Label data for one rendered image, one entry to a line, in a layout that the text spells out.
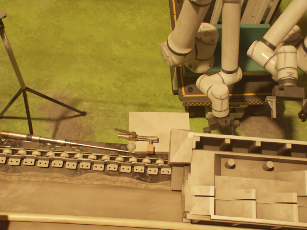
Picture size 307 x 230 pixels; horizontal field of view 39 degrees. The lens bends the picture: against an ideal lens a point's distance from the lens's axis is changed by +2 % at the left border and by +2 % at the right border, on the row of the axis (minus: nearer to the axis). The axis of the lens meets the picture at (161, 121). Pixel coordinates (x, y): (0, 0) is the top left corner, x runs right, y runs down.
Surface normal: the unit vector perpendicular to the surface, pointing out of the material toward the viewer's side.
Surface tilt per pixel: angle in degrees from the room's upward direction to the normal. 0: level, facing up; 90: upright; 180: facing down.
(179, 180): 40
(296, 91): 10
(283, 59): 46
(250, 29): 90
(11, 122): 0
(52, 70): 0
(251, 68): 0
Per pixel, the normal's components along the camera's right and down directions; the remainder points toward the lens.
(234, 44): 0.37, 0.62
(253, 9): 0.07, 0.88
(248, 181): 0.07, -0.31
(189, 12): -0.63, 0.69
